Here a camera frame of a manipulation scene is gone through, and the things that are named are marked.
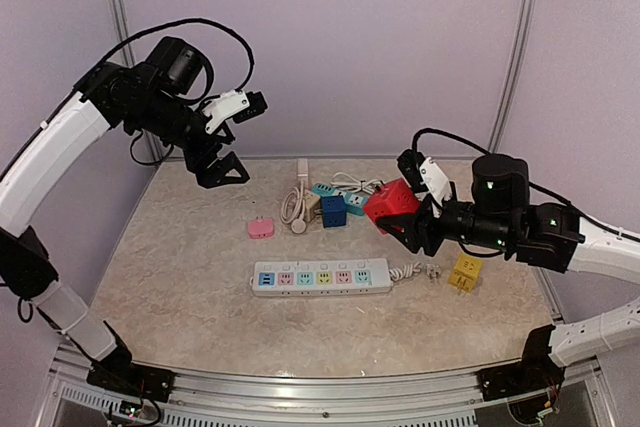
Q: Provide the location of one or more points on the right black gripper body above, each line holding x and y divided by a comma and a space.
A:
434, 240

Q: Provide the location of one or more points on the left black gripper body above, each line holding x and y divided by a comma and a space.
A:
196, 158

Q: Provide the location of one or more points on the red cube socket adapter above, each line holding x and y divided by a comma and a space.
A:
392, 198

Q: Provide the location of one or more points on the yellow cube socket adapter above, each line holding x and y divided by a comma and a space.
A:
466, 273

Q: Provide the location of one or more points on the dark blue cube socket adapter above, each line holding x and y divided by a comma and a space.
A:
334, 211

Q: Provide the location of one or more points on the white multicolour power strip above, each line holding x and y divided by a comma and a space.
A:
306, 278

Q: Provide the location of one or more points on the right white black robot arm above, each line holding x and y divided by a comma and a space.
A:
501, 219

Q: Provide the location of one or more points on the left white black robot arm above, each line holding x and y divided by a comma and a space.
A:
148, 97

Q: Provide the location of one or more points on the pink flat plug adapter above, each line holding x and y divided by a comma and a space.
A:
260, 228

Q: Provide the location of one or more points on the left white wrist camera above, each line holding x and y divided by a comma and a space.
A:
237, 105

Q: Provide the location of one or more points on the teal power strip with cord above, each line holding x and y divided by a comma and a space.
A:
355, 191

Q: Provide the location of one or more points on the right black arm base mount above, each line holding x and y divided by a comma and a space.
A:
533, 371

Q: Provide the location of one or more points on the aluminium front frame rail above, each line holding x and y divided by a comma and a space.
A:
446, 398

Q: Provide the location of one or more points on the right aluminium corner post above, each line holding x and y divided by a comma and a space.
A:
514, 66

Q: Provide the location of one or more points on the aluminium corner post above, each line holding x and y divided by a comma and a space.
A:
119, 18
514, 66

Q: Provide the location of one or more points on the left aluminium corner post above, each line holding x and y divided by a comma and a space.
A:
119, 18

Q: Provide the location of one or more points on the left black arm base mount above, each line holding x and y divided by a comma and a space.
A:
119, 373

